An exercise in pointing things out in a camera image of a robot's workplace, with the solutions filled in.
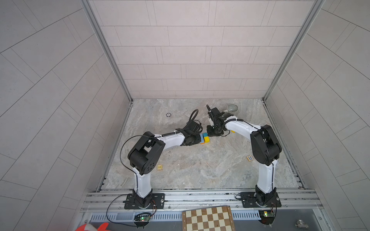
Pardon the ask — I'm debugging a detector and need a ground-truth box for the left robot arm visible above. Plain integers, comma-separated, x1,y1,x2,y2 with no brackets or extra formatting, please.
125,120,203,209

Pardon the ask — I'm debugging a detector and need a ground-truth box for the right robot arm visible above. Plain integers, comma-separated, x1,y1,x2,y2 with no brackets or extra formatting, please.
206,105,282,208

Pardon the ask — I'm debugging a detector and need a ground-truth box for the striped ceramic mug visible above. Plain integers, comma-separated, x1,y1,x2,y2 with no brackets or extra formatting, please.
226,104,239,115

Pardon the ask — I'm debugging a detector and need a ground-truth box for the checkered chess board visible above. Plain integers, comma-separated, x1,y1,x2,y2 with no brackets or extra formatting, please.
182,206,236,231

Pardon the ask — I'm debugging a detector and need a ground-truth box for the left circuit board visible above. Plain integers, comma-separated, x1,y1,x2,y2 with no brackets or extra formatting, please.
134,212,152,222

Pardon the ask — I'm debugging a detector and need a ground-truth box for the circuit board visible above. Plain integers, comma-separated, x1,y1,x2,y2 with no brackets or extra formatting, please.
134,212,152,222
258,210,276,226

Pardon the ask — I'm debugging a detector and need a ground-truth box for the right circuit board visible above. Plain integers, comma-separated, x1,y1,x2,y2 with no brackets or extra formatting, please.
258,210,276,226

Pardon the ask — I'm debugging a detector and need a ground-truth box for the metal clamp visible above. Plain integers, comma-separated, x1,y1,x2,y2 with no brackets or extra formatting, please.
295,219,309,230

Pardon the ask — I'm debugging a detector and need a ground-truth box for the red white object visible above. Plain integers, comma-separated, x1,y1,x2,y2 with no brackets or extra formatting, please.
75,222,110,231

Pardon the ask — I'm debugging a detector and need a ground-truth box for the aluminium corner post left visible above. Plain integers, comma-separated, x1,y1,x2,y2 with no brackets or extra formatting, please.
79,0,134,102

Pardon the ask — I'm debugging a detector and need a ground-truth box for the aluminium corner post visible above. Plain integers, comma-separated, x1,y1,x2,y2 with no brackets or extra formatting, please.
79,0,134,102
262,0,326,101

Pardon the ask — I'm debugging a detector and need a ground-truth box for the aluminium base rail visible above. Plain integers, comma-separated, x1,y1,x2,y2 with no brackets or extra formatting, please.
81,188,333,231

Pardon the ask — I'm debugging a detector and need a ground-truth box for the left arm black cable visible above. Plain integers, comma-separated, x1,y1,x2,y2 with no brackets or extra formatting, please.
105,109,203,227

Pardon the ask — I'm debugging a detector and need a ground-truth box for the aluminium corner post right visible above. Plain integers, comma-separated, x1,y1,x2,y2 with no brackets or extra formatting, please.
262,0,326,101

